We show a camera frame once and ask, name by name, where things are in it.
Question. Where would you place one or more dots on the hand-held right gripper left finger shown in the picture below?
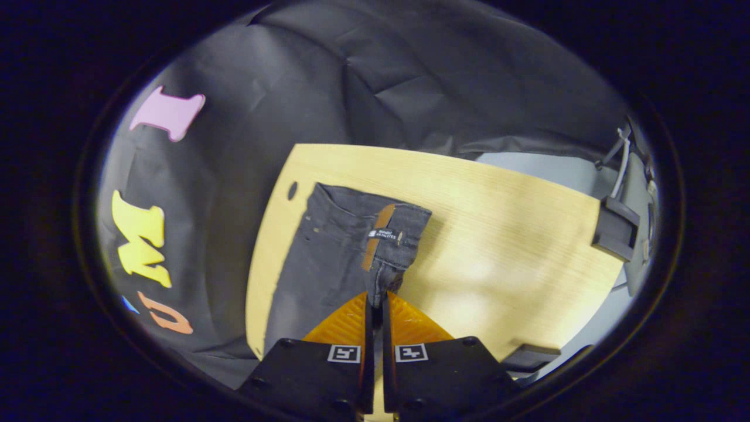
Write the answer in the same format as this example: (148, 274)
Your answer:
(310, 381)

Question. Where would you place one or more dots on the black table clamp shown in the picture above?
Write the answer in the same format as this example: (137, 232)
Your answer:
(615, 228)
(530, 356)

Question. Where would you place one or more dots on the black backdrop cloth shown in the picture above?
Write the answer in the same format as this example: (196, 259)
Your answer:
(351, 88)

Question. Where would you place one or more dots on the grey stand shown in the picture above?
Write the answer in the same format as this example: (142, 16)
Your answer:
(638, 234)

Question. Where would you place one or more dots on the black jeans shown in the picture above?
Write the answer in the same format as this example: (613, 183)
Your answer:
(328, 258)

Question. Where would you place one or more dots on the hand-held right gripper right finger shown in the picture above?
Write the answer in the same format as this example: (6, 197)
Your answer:
(445, 378)

